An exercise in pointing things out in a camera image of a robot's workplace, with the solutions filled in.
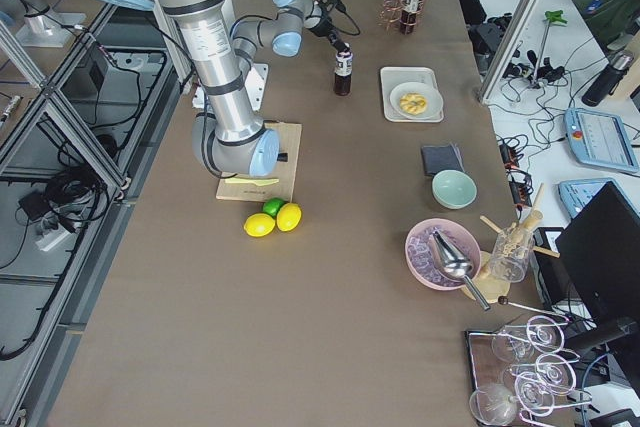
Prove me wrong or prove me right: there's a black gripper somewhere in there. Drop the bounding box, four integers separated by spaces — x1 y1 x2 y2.
307 17 350 59

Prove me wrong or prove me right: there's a tea bottle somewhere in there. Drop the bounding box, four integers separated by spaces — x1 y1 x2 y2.
333 51 353 96
399 0 420 35

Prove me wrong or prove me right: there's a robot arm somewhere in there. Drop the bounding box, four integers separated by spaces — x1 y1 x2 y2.
101 0 349 177

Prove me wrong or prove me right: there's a white serving tray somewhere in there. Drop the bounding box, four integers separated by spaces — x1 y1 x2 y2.
380 67 444 123

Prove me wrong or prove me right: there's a black mirror tray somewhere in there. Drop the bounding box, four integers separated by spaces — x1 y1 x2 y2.
463 329 517 392

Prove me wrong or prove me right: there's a white round plate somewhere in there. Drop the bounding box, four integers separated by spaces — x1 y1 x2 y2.
390 82 444 121

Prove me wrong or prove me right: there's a glazed donut bread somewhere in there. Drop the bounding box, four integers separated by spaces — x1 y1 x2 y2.
399 92 428 115

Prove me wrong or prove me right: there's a wooden cutting board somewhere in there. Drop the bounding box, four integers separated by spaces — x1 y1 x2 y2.
216 122 302 202

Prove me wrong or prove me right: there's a grey folded cloth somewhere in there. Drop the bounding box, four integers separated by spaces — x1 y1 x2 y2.
421 143 464 177

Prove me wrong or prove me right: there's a yellow plastic knife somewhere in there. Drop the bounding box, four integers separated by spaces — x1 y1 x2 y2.
224 177 280 186

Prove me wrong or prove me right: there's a green lime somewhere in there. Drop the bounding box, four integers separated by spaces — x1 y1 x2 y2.
262 197 287 217

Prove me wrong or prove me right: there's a yellow lemon lower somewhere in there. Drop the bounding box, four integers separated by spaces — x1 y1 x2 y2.
276 202 302 232

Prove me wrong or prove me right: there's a yellow lemon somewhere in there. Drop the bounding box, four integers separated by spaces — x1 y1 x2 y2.
243 212 276 238
276 202 302 232

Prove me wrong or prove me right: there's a mint green bowl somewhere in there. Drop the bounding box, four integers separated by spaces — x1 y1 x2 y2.
432 170 477 210

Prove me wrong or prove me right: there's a green tipped reacher tool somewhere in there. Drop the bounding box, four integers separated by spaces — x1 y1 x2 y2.
531 10 567 86

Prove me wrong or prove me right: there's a yellow lemon upper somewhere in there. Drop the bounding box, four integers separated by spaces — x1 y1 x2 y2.
243 212 276 238

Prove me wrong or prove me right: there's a pink bowl with ice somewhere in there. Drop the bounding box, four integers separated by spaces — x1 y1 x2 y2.
405 218 481 291

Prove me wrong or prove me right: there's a steel ice scoop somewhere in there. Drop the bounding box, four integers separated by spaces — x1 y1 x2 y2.
429 230 490 311

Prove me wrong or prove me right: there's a glass jar with sticks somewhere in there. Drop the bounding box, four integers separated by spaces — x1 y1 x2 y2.
488 210 543 283

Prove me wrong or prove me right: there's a black water bottle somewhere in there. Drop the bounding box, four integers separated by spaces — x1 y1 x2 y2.
581 50 635 107

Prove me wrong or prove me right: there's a blue teach pendant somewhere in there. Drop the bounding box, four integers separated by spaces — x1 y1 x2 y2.
558 177 631 219
564 108 639 173

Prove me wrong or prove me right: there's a black monitor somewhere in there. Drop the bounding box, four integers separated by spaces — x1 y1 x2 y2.
557 182 639 352

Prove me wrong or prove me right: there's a wine glass back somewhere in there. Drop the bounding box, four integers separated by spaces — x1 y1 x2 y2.
491 315 564 363

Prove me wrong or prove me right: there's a wine glass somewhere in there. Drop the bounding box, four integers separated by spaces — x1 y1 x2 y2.
514 372 555 417
469 383 519 426
491 315 564 363
505 354 577 395

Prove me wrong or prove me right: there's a white power strip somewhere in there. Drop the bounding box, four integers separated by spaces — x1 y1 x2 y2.
35 227 72 252

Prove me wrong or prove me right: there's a wine glass front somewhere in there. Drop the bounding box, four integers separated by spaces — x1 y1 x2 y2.
469 383 519 426

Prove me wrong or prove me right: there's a wine glass middle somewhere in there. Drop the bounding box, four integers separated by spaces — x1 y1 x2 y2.
505 354 577 395

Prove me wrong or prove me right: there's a wine glass right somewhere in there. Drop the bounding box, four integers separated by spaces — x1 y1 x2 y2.
514 372 555 417

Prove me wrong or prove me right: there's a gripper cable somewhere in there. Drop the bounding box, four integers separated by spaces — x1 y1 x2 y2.
229 0 362 48

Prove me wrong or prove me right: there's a copper wire bottle rack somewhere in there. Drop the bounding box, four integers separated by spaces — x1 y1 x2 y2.
380 0 426 34

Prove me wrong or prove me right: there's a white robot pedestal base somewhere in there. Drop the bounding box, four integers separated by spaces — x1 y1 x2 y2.
192 0 268 112

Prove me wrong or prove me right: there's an aluminium frame post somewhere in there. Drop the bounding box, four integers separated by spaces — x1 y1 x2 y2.
477 0 540 105

